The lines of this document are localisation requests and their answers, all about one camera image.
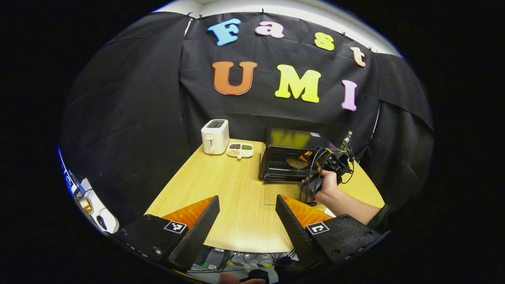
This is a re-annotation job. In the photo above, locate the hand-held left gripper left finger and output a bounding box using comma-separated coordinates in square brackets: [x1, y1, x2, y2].
[114, 195, 221, 271]

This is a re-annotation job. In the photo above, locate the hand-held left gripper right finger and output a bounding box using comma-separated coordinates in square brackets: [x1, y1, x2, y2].
[275, 194, 389, 269]

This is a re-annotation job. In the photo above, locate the black electric oven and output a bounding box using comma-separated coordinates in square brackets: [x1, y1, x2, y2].
[258, 127, 333, 183]

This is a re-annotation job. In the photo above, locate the divided white snack dish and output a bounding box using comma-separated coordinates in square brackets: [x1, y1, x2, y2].
[226, 142, 254, 159]

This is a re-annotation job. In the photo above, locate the white toaster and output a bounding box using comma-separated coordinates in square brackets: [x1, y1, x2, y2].
[201, 119, 230, 155]

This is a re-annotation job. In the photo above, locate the black backdrop cloth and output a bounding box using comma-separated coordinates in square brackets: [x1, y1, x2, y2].
[59, 11, 434, 227]

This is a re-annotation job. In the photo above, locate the tangle of black cables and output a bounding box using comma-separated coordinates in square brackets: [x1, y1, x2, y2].
[189, 247, 301, 283]

